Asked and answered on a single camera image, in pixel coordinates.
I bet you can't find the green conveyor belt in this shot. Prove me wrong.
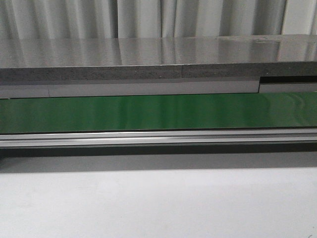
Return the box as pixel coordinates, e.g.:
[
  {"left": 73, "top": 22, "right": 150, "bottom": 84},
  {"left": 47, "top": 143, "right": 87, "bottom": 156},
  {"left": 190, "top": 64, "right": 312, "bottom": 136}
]
[{"left": 0, "top": 92, "right": 317, "bottom": 134}]

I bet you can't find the grey conveyor rear guide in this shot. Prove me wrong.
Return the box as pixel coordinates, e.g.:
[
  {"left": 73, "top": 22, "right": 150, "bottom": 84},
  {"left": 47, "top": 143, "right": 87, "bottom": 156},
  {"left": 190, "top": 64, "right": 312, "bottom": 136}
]
[{"left": 0, "top": 76, "right": 317, "bottom": 99}]

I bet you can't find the white pleated curtain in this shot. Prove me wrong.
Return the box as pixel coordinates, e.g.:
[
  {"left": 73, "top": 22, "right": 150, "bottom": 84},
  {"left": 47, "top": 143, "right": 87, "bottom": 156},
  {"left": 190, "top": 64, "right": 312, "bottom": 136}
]
[{"left": 0, "top": 0, "right": 317, "bottom": 39}]

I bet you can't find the aluminium conveyor front rail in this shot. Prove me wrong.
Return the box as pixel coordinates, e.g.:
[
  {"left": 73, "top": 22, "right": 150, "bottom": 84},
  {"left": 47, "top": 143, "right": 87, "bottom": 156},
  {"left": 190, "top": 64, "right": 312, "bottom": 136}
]
[{"left": 0, "top": 128, "right": 317, "bottom": 148}]

